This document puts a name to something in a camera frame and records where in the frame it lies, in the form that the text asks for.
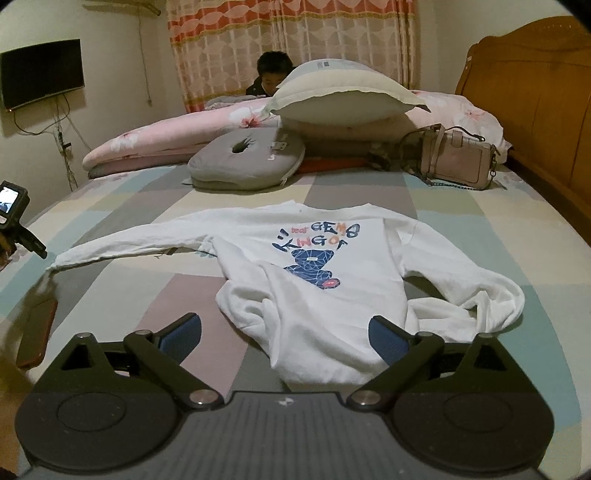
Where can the orange patterned curtain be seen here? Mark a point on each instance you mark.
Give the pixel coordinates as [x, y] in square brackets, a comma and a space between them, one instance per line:
[217, 46]

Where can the patchwork bed sheet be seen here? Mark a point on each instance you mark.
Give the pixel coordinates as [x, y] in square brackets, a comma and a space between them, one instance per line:
[115, 203]

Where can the cream pillow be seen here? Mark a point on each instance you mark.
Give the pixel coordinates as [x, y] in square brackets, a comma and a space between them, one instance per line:
[337, 90]

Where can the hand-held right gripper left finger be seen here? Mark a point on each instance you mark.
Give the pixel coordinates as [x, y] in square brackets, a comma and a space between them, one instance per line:
[181, 338]

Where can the red flat item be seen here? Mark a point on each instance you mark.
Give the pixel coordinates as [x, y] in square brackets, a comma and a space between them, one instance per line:
[332, 165]

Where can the pink floral quilt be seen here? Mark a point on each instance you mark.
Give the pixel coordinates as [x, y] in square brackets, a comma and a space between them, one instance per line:
[184, 129]

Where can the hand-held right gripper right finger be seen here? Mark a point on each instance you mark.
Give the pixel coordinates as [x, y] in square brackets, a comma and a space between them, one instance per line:
[388, 342]

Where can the wooden bed headboard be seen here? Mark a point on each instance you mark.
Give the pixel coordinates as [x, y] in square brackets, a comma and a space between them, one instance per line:
[531, 101]

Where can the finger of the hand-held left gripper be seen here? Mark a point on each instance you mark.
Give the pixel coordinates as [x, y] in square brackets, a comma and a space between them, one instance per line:
[33, 244]

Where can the white printed sweatshirt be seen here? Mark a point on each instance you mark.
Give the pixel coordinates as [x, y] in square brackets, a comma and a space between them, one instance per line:
[314, 295]

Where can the black wall television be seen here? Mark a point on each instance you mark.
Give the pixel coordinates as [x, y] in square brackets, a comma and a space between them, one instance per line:
[41, 74]

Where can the camouflage cloth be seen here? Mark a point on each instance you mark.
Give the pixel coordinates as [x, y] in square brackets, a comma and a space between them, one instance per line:
[388, 154]

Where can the pink handbag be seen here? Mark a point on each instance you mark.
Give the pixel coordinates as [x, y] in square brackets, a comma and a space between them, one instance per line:
[461, 159]

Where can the grey round cushion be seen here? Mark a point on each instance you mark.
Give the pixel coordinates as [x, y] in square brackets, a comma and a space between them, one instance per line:
[249, 164]

